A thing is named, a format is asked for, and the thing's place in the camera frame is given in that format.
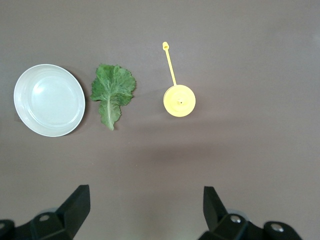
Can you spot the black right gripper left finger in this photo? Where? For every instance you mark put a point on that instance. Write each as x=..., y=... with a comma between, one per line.
x=72, y=207

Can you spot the green lettuce leaf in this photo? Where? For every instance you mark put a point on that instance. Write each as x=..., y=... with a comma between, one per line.
x=112, y=87

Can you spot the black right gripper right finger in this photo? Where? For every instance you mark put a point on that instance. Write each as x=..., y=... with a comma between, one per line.
x=215, y=215

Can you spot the beige round plate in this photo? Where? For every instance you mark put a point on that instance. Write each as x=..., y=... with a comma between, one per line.
x=50, y=100

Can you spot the yellow squeeze sauce bottle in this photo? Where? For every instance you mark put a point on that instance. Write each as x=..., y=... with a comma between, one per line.
x=179, y=101

